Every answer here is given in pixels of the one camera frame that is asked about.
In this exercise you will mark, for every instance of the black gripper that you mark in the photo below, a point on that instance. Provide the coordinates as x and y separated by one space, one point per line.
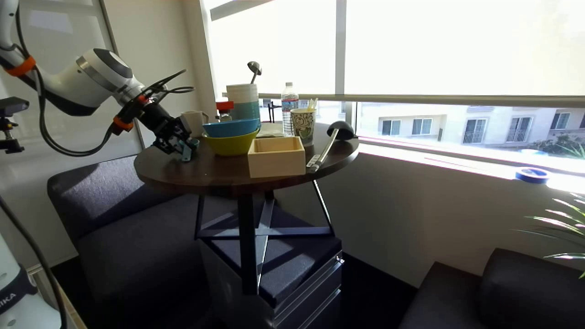
170 131

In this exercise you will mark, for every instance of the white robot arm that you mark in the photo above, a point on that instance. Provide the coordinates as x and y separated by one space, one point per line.
93 77

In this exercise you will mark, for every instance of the yellow-green bowl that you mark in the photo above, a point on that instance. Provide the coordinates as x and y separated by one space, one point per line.
232 144

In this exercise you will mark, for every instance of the blue bowl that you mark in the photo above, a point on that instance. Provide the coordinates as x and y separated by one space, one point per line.
236 126

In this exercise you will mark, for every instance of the round dark wooden table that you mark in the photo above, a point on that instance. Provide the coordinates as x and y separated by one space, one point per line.
208 173

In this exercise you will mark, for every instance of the cream ceramic cup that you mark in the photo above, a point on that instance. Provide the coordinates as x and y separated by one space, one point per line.
194 122

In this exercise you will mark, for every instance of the red cup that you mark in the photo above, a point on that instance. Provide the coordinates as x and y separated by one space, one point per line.
225 106

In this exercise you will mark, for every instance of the white and teal canister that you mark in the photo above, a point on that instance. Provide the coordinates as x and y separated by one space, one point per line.
245 100

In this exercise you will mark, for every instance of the light wooden box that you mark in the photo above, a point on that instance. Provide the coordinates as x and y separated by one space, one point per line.
276 157

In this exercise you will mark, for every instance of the metal spoon in canister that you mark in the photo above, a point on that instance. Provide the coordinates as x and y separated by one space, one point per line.
254 69

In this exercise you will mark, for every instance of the clear water bottle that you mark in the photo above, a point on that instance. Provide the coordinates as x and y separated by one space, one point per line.
289 102

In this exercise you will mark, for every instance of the dark grey sofa right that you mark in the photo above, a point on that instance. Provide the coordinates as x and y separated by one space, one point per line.
135 245

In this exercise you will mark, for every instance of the patterned glass jar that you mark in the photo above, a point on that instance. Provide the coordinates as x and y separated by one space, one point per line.
303 122

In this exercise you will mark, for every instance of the grey drawer cabinet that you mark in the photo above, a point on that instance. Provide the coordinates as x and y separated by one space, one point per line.
300 283

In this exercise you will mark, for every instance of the blue tape roll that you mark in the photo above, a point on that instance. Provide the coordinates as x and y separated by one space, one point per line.
532 175

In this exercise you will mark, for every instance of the black leather armchair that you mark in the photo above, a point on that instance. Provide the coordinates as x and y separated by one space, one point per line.
515 290

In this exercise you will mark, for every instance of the green plant leaves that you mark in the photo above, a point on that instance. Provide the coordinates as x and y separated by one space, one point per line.
561 219

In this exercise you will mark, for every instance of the black brush with handle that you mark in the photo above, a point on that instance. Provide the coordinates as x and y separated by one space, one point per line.
334 131

